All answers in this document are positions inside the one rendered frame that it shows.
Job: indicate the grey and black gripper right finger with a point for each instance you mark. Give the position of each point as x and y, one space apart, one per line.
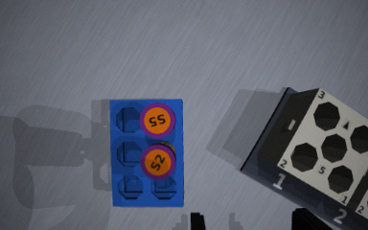
303 219

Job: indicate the blue tube rack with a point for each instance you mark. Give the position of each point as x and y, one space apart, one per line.
125 127

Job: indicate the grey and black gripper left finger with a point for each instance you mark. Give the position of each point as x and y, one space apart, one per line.
197 222

